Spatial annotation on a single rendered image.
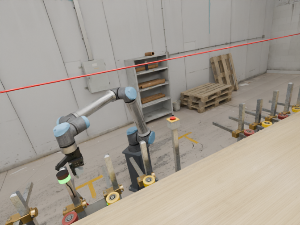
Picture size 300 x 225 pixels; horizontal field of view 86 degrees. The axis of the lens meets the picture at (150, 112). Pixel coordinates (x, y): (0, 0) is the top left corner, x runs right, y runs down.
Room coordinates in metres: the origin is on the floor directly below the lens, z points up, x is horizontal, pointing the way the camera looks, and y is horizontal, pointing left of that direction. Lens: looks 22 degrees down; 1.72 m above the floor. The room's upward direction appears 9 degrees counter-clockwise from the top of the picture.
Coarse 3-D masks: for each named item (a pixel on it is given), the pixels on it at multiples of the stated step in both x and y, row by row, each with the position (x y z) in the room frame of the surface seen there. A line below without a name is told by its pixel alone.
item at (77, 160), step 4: (72, 152) 0.85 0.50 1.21; (76, 152) 0.87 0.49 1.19; (72, 156) 0.86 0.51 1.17; (76, 156) 0.86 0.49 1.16; (80, 156) 0.87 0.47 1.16; (72, 160) 0.85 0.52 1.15; (76, 160) 0.85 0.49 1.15; (80, 160) 0.85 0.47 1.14; (72, 164) 0.84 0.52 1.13; (76, 164) 0.85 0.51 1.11; (80, 164) 0.86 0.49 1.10
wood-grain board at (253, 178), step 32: (288, 128) 1.19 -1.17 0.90; (224, 160) 0.92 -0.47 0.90; (256, 160) 0.87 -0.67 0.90; (288, 160) 0.83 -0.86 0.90; (160, 192) 0.74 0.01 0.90; (192, 192) 0.70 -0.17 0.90; (224, 192) 0.67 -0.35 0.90; (256, 192) 0.64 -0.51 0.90; (288, 192) 0.61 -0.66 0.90; (96, 224) 0.60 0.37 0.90; (128, 224) 0.57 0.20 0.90; (160, 224) 0.55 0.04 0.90; (192, 224) 0.52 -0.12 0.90; (224, 224) 0.50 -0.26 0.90; (256, 224) 0.48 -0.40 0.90; (288, 224) 0.46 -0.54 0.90
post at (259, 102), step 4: (260, 100) 1.42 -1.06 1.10; (260, 104) 1.42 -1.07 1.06; (256, 108) 1.45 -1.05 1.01; (260, 108) 1.42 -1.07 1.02; (256, 112) 1.45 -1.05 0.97; (260, 112) 1.43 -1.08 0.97; (256, 116) 1.44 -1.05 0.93; (260, 116) 1.43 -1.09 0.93; (256, 120) 1.44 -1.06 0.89; (260, 120) 1.43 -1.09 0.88; (256, 132) 1.43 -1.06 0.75
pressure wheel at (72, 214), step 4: (72, 212) 0.69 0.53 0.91; (64, 216) 0.67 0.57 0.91; (68, 216) 0.67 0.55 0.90; (72, 216) 0.67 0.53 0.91; (76, 216) 0.66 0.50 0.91; (64, 220) 0.65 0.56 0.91; (68, 220) 0.65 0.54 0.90; (72, 220) 0.64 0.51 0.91; (76, 220) 0.65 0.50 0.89; (64, 224) 0.62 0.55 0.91; (68, 224) 0.62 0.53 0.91
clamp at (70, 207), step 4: (80, 200) 0.80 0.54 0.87; (84, 200) 0.79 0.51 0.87; (72, 204) 0.78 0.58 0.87; (80, 204) 0.77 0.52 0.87; (84, 204) 0.77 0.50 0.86; (68, 208) 0.75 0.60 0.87; (72, 208) 0.75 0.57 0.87; (76, 208) 0.75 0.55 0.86; (80, 208) 0.76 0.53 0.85; (64, 212) 0.73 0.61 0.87; (68, 212) 0.73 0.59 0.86; (76, 212) 0.75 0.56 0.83
